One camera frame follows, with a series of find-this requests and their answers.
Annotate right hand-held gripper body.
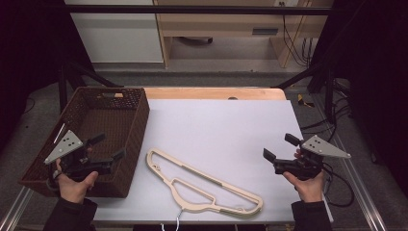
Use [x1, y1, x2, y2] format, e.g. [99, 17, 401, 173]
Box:
[272, 134, 352, 181]

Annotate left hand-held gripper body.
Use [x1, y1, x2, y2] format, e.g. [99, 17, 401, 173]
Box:
[43, 129, 115, 183]

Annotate brown woven basket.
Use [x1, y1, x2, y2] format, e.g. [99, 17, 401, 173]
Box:
[17, 86, 151, 199]

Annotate person's right hand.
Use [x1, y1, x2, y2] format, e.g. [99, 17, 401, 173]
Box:
[282, 170, 325, 204]

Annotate person's left hand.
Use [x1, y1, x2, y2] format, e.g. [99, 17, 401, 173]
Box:
[55, 158, 99, 205]

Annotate yellow and black tool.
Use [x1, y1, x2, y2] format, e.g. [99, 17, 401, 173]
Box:
[296, 93, 316, 109]

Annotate white table sheet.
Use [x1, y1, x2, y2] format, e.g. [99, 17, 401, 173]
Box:
[90, 98, 335, 224]

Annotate dark curtain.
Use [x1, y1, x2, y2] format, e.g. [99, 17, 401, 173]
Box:
[0, 0, 94, 152]
[307, 0, 408, 196]

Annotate wooden table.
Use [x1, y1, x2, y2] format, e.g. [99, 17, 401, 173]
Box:
[143, 87, 288, 101]

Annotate white cabinet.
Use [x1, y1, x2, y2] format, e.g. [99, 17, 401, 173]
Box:
[64, 0, 165, 64]

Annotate light wooden desk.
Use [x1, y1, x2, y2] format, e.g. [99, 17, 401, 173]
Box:
[153, 0, 335, 69]

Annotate black floor cables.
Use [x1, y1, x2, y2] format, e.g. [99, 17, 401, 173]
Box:
[299, 80, 352, 142]

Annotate grey left gripper cable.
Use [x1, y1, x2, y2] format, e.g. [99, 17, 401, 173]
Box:
[46, 171, 62, 193]

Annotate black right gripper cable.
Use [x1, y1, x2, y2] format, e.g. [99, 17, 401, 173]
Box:
[321, 162, 355, 209]

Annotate silver metal rail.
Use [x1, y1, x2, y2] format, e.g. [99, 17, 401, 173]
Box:
[316, 95, 389, 231]
[0, 187, 33, 231]

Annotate black metal frame leg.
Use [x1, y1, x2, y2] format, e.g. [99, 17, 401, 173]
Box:
[272, 61, 338, 124]
[58, 61, 124, 114]

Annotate black hanging cables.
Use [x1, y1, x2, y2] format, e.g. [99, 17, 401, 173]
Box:
[282, 13, 314, 68]

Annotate grey drawer handle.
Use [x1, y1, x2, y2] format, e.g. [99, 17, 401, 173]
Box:
[251, 28, 279, 37]

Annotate black horizontal frame bar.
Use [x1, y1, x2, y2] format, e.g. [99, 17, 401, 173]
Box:
[61, 4, 333, 16]

